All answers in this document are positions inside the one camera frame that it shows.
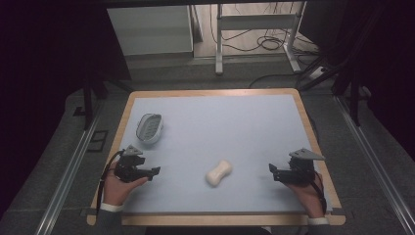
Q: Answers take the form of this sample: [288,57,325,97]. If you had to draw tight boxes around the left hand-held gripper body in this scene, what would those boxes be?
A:
[114,144,147,183]

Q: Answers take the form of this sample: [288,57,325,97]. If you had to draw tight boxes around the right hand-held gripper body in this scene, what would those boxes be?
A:
[287,148,327,188]

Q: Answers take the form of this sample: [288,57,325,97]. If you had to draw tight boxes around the person's left hand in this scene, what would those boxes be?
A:
[102,161,150,208]

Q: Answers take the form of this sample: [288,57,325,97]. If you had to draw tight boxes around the person's right hand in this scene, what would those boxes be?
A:
[285,172,326,219]

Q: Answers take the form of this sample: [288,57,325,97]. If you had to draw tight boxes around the white soap dish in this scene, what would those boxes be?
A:
[135,113,164,146]

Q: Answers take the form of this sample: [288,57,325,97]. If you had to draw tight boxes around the white soap bar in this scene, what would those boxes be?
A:
[205,159,234,188]

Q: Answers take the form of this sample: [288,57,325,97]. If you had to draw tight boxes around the light blue table mat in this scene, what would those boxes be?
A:
[118,94,335,215]

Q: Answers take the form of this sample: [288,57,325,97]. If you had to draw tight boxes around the black stand leg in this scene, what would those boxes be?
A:
[81,74,110,131]
[332,62,364,127]

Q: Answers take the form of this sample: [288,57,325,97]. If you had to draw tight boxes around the white power strip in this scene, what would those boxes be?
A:
[306,66,328,81]

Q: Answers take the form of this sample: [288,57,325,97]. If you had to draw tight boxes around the white cabinet panel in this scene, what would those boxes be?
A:
[107,4,195,57]

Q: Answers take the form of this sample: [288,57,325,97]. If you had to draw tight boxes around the white metal stand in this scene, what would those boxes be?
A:
[214,2,308,76]

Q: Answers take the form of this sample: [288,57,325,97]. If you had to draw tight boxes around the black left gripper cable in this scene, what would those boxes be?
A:
[95,149,126,217]

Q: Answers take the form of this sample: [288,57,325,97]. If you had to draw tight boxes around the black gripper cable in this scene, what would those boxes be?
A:
[95,149,126,217]
[309,171,328,217]

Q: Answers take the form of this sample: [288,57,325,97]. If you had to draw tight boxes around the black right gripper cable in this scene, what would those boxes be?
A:
[309,171,328,217]

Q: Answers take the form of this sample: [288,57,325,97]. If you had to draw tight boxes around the aluminium floor rail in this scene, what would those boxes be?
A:
[334,95,415,235]
[33,107,105,235]

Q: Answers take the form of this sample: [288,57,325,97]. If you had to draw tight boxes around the black floor cables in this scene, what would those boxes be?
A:
[208,2,322,90]

